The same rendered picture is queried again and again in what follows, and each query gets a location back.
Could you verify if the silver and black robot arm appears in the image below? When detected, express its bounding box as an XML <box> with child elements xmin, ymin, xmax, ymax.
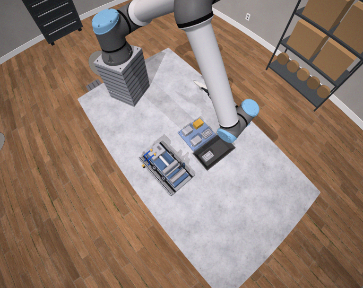
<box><xmin>92</xmin><ymin>0</ymin><xmax>259</xmax><ymax>143</ymax></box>

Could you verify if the yellow rectangular block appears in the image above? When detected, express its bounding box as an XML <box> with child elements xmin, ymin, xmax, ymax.
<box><xmin>192</xmin><ymin>118</ymin><xmax>204</xmax><ymax>130</ymax></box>

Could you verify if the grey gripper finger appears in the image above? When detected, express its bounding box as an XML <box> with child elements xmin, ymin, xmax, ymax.
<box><xmin>193</xmin><ymin>80</ymin><xmax>209</xmax><ymax>94</ymax></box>

